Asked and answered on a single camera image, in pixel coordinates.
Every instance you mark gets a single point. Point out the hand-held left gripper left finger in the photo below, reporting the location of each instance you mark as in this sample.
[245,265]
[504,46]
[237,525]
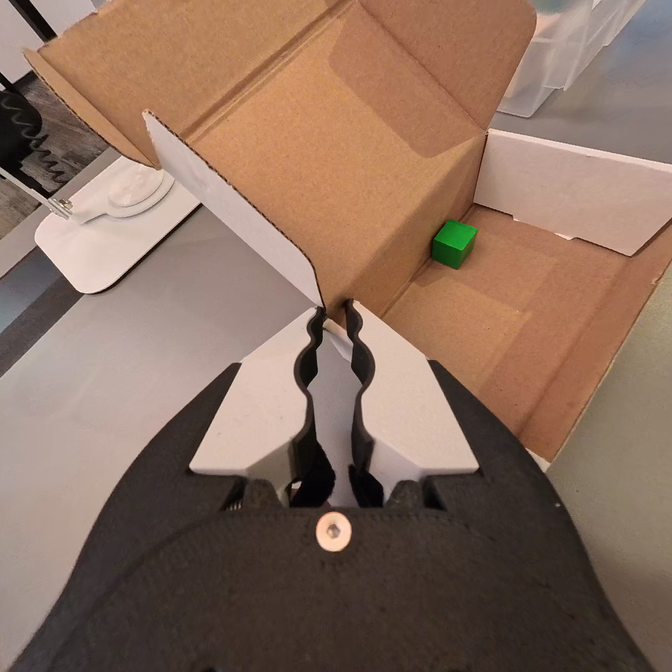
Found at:
[252,420]

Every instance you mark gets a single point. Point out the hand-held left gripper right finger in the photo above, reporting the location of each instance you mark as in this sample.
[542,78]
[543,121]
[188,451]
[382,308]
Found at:
[420,420]

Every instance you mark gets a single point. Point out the white cardboard box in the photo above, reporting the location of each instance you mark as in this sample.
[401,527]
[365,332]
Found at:
[341,157]

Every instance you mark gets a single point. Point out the green cube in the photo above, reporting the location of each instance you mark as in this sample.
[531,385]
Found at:
[454,244]

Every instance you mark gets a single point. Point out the dark device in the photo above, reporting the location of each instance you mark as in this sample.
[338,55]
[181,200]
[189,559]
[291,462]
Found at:
[10,152]

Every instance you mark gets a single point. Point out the black metal table frame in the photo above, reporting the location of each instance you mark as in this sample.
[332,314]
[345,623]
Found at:
[41,22]

